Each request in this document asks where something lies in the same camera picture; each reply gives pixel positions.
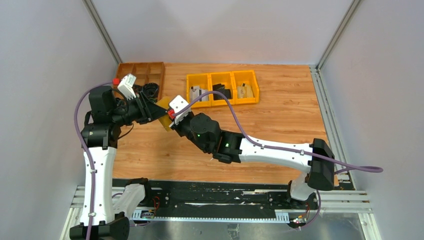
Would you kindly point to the middle yellow bin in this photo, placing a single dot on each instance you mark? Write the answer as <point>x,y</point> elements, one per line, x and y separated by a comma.
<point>222,82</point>

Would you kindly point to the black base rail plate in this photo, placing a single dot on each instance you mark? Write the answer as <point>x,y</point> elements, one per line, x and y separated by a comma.
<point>219,200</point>

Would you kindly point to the wooden compartment tray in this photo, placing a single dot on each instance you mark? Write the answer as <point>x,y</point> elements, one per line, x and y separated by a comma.
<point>145,72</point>

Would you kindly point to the tan cards in bin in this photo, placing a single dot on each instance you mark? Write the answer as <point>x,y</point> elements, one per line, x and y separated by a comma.
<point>244,91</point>

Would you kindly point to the right yellow bin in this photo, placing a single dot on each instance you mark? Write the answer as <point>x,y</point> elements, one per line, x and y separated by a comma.
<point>249,77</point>

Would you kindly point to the silver cards in bin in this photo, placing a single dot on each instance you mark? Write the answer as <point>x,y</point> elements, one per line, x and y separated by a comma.
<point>195,91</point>

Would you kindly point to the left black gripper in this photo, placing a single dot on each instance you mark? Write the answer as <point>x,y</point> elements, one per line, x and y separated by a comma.
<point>148,111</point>

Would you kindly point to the left yellow bin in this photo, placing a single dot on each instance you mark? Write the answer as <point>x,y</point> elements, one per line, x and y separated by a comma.
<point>201,79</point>

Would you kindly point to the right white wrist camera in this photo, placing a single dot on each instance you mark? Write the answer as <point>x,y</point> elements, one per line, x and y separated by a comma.
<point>180,106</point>

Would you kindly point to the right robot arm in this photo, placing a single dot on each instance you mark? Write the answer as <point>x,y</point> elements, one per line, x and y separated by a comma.
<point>228,147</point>

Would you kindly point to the yellow bin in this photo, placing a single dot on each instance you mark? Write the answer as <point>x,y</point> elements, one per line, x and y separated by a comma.
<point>249,77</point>
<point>201,79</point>
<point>222,82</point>

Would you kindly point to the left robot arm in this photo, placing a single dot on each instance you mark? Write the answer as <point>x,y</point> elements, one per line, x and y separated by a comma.
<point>101,218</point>

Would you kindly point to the yellow leather card holder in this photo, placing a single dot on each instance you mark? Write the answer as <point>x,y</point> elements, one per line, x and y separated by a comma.
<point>165,120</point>

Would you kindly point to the black cards in bin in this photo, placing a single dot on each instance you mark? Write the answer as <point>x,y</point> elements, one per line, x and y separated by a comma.
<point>223,90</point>

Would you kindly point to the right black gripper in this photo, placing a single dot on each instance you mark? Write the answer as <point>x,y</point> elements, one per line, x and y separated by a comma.
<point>178,126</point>

